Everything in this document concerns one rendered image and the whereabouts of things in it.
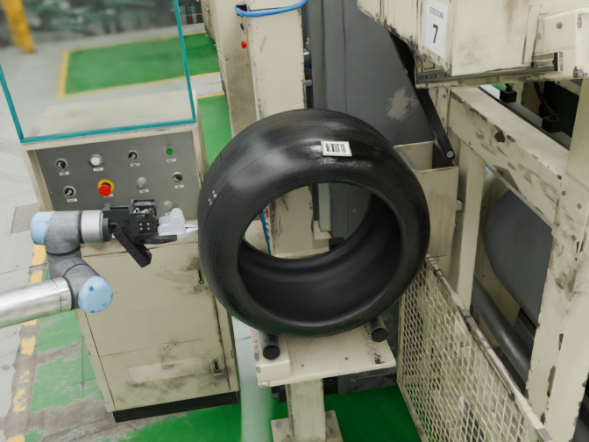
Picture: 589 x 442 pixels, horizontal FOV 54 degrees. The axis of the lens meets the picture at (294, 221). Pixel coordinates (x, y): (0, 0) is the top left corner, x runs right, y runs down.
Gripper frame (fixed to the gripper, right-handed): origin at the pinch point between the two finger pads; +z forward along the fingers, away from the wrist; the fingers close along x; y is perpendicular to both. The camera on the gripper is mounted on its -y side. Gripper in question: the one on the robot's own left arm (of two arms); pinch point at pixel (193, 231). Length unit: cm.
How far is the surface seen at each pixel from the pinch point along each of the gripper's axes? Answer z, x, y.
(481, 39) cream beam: 45, -36, 53
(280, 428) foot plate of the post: 31, 41, -118
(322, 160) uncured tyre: 27.6, -11.1, 22.6
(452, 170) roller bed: 72, 19, 6
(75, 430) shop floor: -52, 59, -129
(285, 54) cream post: 24, 26, 36
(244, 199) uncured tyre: 11.1, -11.2, 14.0
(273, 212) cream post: 22.7, 25.9, -9.6
